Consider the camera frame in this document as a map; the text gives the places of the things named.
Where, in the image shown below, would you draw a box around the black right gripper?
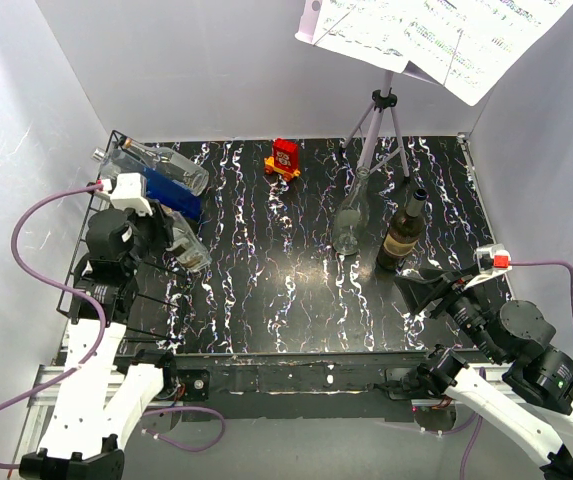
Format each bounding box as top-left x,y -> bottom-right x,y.
391,261 -> 504,363

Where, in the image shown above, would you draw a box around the clear square liquor bottle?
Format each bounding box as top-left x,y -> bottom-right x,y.
167,210 -> 212,273

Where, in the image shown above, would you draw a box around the dark red wine bottle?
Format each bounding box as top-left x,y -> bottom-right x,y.
376,188 -> 428,271

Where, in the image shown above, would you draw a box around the clear round glass bottle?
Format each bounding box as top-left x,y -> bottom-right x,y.
331,166 -> 370,256

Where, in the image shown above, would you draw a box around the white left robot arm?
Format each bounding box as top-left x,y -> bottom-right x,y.
19,200 -> 179,479

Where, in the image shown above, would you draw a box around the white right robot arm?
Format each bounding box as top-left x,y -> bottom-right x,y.
392,266 -> 573,479

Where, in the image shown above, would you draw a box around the blue clear vodka bottle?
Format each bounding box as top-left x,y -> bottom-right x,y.
92,148 -> 202,221

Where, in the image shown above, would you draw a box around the clear glass bottle top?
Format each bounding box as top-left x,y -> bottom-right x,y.
118,137 -> 209,196

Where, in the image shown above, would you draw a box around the red yellow toy brick car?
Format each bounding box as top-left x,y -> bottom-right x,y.
264,138 -> 300,182

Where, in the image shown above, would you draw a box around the lilac music stand tripod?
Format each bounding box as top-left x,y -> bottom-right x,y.
338,70 -> 411,184

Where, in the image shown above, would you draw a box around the white sheet music pages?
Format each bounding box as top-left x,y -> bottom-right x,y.
295,0 -> 572,106

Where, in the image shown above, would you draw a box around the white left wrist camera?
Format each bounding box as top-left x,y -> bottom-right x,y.
96,173 -> 153,216

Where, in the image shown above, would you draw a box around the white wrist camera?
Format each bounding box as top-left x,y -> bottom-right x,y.
96,173 -> 153,216
464,243 -> 512,290

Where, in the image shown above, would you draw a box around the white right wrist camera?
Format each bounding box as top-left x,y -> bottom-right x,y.
464,243 -> 512,290

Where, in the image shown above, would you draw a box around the black wire wine rack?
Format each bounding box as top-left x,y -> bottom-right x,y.
54,129 -> 202,351

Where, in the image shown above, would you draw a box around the black metal base frame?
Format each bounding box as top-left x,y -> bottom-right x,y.
165,349 -> 502,426

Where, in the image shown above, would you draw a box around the aluminium rail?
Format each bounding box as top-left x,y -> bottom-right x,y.
6,365 -> 125,479

